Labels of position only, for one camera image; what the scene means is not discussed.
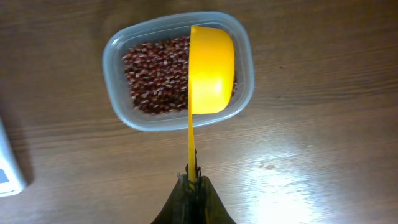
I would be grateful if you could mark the white digital kitchen scale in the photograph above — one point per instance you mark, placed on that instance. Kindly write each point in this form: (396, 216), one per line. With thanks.
(12, 179)

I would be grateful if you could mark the red adzuki beans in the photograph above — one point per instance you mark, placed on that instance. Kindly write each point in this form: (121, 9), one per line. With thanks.
(157, 75)

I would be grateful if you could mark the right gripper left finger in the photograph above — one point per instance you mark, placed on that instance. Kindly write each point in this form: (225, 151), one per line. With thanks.
(177, 209)

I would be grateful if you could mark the clear plastic food container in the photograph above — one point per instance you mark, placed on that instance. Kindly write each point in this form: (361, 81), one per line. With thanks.
(168, 27)

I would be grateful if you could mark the yellow plastic measuring scoop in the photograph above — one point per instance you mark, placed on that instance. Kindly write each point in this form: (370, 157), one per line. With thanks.
(210, 79)

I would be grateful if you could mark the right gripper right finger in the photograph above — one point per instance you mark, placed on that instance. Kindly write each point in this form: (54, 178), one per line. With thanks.
(208, 207)

